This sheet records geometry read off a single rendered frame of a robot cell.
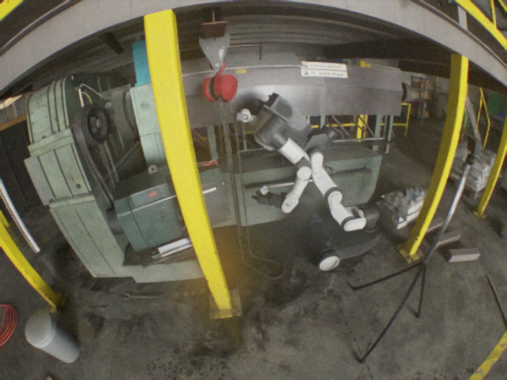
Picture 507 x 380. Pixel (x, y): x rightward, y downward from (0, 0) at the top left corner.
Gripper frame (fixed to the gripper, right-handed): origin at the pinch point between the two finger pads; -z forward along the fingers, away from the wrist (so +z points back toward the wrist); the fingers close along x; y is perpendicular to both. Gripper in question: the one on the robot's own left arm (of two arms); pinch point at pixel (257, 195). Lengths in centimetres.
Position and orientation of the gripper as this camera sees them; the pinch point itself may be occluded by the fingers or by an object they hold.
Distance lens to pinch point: 140.8
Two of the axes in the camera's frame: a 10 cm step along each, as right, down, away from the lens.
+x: 5.3, -4.7, 7.1
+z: 8.5, 2.2, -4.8
